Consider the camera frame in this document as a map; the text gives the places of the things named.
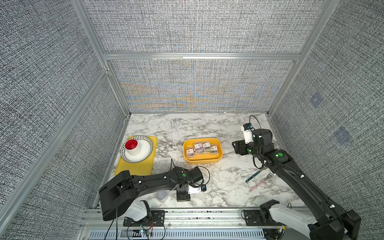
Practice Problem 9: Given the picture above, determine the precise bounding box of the white patterned plate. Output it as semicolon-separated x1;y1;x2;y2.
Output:
121;136;154;163

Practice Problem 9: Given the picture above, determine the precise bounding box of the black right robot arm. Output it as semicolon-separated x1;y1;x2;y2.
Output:
232;124;362;240

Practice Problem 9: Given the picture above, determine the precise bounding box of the rectangular paper clip box three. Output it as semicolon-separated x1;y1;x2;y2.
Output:
202;141;211;154

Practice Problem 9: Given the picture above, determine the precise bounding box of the yellow plastic storage box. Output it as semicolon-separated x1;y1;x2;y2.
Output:
183;138;223;165

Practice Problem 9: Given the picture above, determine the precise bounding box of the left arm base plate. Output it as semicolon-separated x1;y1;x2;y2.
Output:
123;210;165;227

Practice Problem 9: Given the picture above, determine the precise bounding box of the yellow flat tray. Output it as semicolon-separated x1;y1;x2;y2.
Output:
115;136;158;176

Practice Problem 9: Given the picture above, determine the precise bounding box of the pink handled fork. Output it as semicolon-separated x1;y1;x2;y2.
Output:
249;172;276;193

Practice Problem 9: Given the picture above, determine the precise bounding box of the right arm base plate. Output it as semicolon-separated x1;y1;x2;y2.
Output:
241;210;267;227

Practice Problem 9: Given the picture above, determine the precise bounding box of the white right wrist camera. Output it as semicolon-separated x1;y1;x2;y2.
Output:
241;123;254;144

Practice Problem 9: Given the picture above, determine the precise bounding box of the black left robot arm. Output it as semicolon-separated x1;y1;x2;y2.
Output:
99;167;204;221

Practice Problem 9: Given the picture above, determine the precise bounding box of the rectangular paper clip box five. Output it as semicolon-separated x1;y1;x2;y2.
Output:
194;142;204;155

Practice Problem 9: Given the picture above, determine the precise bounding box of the rectangular paper clip box four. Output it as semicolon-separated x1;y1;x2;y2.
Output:
210;145;219;155

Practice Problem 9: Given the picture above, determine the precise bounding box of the rectangular paper clip box two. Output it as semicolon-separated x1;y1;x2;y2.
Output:
186;147;195;158

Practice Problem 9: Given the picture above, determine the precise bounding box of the green handled fork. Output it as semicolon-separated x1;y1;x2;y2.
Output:
245;168;265;183

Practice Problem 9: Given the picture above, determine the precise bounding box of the white cup red inside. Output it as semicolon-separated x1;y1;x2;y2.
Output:
124;139;140;156

